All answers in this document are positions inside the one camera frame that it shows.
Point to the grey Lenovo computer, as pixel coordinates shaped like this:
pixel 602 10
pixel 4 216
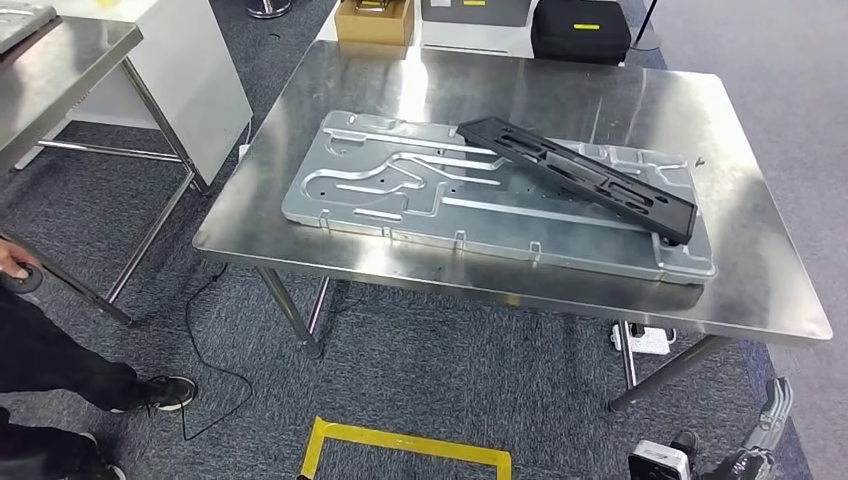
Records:
pixel 477 14

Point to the grey stamped metal panel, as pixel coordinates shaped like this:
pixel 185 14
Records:
pixel 23 23
pixel 464 225

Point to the person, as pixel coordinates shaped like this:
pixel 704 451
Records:
pixel 53 358

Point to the chrome stanchion base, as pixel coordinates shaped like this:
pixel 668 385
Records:
pixel 268 10

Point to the white cabinet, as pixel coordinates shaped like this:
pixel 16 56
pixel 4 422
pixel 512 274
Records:
pixel 199 79

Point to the steel side table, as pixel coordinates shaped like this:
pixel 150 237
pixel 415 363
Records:
pixel 66 73

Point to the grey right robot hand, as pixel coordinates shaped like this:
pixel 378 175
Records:
pixel 742 464

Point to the person's shoe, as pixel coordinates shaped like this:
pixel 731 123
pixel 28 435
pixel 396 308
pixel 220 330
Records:
pixel 106 467
pixel 166 392

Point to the stainless steel workbench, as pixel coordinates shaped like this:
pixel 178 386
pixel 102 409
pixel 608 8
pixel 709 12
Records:
pixel 530 86

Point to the person's right shoe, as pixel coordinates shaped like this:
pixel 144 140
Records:
pixel 106 467

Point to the person's hand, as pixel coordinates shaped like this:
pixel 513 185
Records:
pixel 16 258

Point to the grey stanchion with black pole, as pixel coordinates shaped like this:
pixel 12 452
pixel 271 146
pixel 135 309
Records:
pixel 646 41

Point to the white power strip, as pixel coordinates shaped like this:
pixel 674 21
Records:
pixel 646 341

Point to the yellow floor tape outline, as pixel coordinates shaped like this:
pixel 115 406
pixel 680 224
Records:
pixel 397 440

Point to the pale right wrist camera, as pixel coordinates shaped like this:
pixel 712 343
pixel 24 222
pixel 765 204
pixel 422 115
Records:
pixel 656 464

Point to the person's left shoe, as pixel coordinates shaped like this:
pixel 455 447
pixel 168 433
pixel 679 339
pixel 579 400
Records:
pixel 166 392

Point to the cardboard box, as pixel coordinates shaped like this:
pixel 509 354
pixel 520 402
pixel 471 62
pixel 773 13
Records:
pixel 374 30

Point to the black plastic frame part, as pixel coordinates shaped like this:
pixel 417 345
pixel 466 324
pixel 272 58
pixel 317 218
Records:
pixel 676 222

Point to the black case with yellow label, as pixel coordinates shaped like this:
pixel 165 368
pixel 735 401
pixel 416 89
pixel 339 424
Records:
pixel 576 46

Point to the black round device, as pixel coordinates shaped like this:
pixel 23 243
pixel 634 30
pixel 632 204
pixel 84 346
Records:
pixel 26 285

